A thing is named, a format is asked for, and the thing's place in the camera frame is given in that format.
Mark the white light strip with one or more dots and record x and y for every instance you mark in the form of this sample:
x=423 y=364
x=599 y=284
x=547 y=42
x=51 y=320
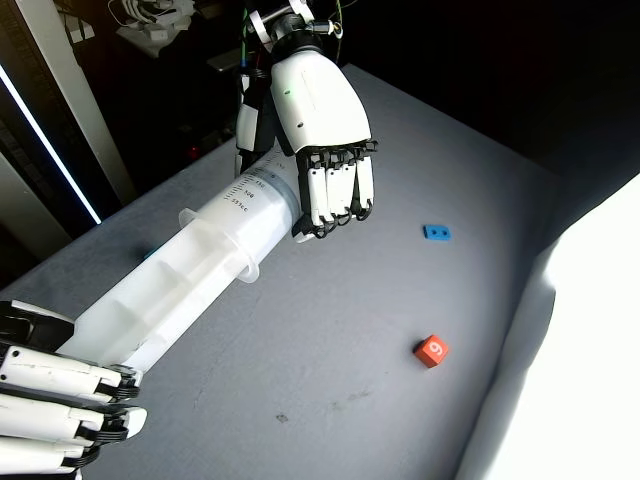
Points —
x=50 y=145

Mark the red number cube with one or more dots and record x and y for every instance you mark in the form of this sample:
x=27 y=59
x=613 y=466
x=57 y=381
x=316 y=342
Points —
x=431 y=351

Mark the bright white board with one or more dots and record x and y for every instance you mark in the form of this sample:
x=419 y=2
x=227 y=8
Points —
x=575 y=350

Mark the white clutter pile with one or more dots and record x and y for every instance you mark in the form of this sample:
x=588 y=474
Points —
x=155 y=22

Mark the white upright post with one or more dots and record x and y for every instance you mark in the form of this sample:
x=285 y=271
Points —
x=75 y=90

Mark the blue flat block with holes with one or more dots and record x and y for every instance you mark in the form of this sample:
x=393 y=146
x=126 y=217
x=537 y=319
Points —
x=436 y=233

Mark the large translucent plastic syringe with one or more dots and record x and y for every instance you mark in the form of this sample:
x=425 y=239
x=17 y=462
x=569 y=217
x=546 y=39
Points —
x=200 y=260

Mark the teal letter K cube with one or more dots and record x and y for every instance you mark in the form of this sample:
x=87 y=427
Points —
x=149 y=253

